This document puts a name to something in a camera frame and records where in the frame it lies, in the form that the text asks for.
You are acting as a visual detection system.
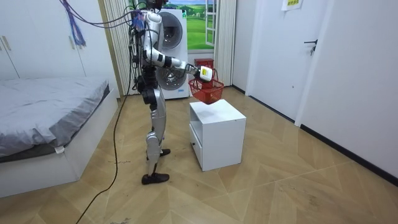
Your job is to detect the red box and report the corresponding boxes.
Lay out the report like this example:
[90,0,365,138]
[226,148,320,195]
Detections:
[194,58,215,70]

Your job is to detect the robot legs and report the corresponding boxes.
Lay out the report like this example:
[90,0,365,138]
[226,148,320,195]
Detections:
[137,74,172,186]

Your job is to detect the cable bundle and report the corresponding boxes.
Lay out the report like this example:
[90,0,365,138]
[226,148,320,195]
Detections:
[58,0,144,48]

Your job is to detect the black door handle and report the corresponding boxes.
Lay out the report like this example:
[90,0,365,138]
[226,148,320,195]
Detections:
[303,39,319,57]

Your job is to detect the grey bed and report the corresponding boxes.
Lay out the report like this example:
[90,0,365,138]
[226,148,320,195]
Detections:
[0,77,120,199]

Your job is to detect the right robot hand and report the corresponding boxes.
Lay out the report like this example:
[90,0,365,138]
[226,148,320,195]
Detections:
[194,65,219,83]

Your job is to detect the red plastic shopping basket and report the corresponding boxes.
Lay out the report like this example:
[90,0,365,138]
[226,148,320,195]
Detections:
[188,68,225,105]

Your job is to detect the black floor cable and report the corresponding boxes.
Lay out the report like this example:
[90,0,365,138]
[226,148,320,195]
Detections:
[75,46,134,224]

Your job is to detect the robot body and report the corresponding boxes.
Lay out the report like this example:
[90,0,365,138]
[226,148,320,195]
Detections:
[127,0,165,94]

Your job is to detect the paper note with yellow label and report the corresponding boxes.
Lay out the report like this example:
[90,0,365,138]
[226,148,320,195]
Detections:
[281,0,304,12]

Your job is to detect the landscape window wall poster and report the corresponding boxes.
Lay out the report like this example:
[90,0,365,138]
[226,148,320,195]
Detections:
[161,0,218,51]

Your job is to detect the white striped curtain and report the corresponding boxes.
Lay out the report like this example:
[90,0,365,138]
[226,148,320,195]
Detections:
[102,0,140,96]
[214,0,238,88]

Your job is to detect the white door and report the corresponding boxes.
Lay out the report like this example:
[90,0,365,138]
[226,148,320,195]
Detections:
[245,0,328,123]

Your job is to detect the white wardrobe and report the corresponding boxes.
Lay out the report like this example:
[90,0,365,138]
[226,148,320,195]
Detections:
[0,0,113,81]

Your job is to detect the white washing machine tower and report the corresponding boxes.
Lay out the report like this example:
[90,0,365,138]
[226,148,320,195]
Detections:
[154,8,190,101]

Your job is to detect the white bedside cabinet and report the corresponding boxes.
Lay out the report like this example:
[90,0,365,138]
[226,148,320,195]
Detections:
[188,98,247,172]

